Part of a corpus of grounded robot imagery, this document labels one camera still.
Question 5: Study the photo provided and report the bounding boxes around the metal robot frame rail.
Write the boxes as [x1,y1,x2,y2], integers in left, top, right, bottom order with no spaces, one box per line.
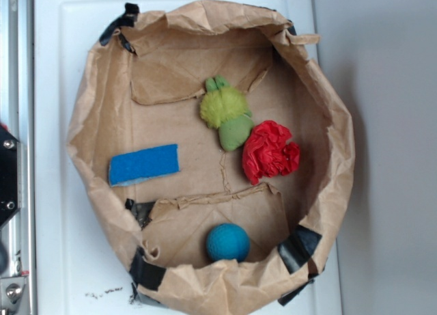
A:
[1,0,37,314]

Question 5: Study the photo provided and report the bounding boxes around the blue rubber ball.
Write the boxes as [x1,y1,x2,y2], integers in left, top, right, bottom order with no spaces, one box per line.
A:
[206,223,250,262]

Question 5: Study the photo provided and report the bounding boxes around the white plastic tray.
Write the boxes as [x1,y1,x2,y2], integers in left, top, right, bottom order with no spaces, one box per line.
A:
[33,0,343,315]

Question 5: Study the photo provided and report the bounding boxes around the brown paper bag bin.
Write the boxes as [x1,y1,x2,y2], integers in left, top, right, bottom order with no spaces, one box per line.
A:
[67,0,355,314]

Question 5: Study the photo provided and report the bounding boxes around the blue rectangular sponge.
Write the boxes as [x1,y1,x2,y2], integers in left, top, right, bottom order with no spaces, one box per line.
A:
[108,144,180,187]

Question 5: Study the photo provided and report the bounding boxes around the green plush toy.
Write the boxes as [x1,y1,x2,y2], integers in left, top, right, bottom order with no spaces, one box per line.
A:
[199,75,254,152]

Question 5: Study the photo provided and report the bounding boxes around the crumpled red tissue paper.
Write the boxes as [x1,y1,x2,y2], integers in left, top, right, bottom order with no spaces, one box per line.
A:
[242,120,300,185]

